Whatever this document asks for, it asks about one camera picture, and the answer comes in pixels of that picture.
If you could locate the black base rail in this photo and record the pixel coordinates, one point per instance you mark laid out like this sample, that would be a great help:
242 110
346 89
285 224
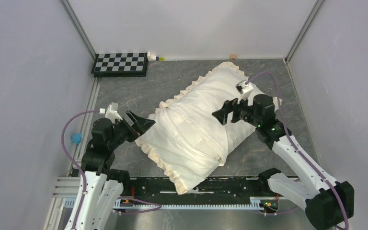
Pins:
212 191

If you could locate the small white block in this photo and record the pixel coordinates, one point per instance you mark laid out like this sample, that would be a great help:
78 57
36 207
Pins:
152 57

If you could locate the grey cream ruffled pillowcase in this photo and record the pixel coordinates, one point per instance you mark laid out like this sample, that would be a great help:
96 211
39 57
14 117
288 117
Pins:
187 142

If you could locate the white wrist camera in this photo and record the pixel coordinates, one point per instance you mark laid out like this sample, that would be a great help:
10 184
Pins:
111 113
245 89

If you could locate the white toothed cable tray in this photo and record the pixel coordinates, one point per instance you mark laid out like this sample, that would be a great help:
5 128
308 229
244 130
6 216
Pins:
253 204

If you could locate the black white checkerboard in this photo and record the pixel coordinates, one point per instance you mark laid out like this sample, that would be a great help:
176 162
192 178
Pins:
120 65

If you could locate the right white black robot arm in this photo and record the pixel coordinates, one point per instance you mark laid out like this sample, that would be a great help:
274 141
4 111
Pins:
326 201

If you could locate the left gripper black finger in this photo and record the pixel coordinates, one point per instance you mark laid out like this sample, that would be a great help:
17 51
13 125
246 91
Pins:
140 125
129 134

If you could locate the blue small object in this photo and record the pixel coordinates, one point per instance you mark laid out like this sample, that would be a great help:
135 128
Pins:
76 138

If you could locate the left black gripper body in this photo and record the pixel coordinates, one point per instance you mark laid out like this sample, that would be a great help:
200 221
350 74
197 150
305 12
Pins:
119 126

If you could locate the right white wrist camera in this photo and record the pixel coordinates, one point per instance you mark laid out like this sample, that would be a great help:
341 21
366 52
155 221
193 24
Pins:
245 89

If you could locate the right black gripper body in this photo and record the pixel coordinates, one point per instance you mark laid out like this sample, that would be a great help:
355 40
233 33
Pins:
244 112

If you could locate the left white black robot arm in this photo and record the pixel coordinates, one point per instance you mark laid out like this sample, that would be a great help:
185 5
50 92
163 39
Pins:
100 185

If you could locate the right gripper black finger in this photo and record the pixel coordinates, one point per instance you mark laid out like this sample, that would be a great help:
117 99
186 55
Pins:
222 115
230 104

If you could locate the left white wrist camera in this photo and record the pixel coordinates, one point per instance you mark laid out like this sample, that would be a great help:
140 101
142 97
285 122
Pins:
111 113

